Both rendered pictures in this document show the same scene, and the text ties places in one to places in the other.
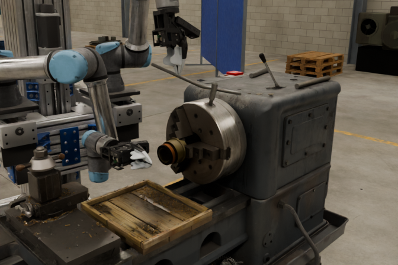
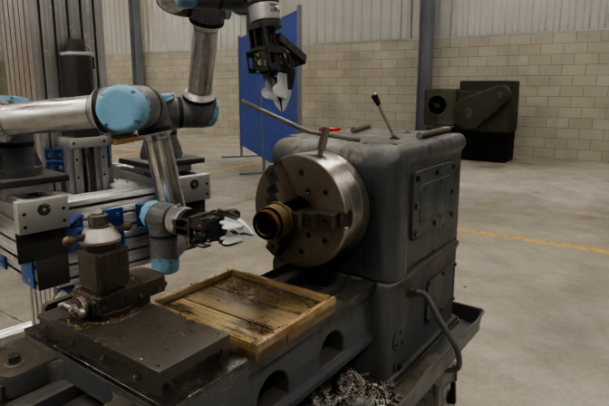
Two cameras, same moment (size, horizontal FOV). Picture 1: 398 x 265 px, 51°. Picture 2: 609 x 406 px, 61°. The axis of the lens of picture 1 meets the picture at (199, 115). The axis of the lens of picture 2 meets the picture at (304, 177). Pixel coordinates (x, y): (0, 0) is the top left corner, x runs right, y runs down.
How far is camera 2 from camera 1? 0.30 m
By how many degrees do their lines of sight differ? 10
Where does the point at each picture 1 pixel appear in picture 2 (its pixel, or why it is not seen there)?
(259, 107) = (383, 158)
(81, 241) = (172, 343)
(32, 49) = not seen: hidden behind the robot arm
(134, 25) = (198, 68)
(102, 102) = (166, 162)
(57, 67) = (108, 108)
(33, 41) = (55, 91)
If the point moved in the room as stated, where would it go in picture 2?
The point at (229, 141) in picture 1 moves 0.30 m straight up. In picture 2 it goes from (351, 202) to (352, 86)
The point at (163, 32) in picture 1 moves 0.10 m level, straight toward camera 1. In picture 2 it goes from (263, 52) to (270, 49)
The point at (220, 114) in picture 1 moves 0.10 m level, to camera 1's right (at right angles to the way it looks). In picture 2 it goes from (335, 168) to (372, 167)
